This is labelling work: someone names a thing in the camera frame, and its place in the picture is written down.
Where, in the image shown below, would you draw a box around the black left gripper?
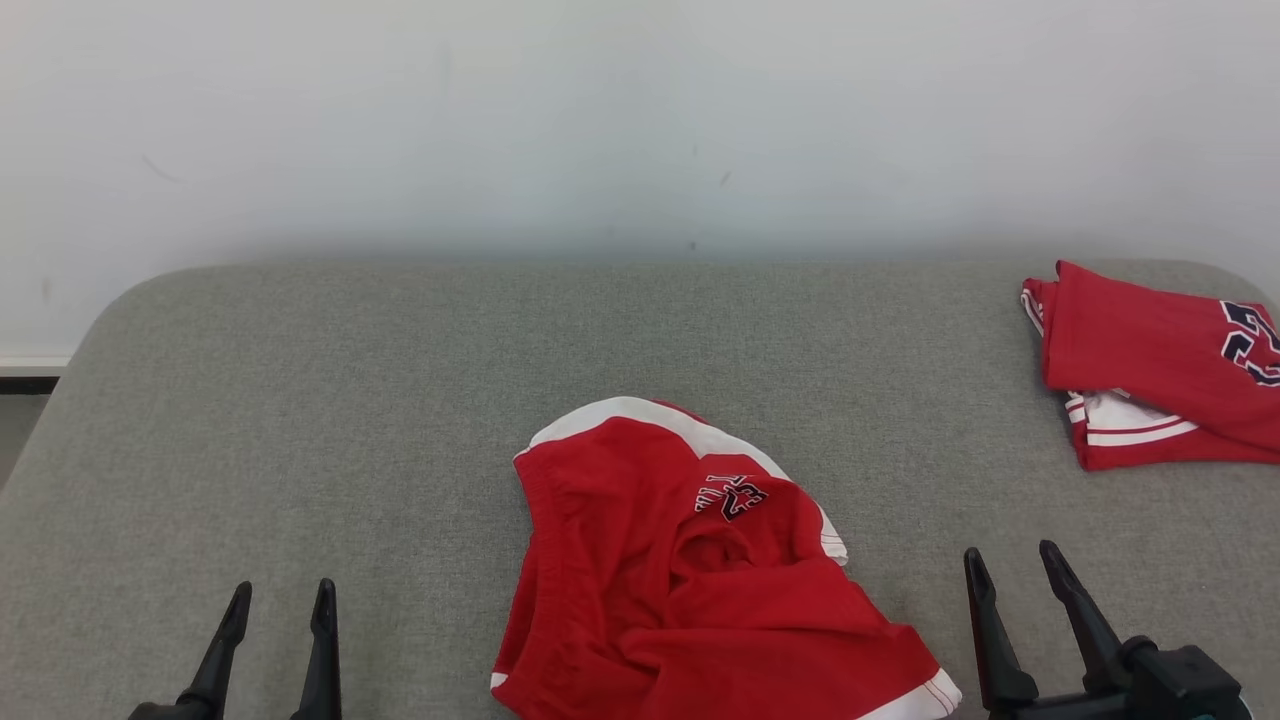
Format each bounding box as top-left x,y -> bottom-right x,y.
128,578 -> 343,720

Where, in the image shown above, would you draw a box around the grey fabric sofa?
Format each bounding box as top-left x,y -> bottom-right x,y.
0,260 -> 1280,720

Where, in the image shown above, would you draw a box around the black white wall baseboard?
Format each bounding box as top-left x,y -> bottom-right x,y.
0,355 -> 71,396

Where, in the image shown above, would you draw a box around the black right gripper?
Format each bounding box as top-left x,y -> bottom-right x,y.
963,540 -> 1136,720

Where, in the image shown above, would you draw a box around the red white t-shirt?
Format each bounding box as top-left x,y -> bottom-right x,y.
1020,260 -> 1280,471

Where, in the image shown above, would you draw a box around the red white shorts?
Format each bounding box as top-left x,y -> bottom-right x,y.
490,397 -> 963,720

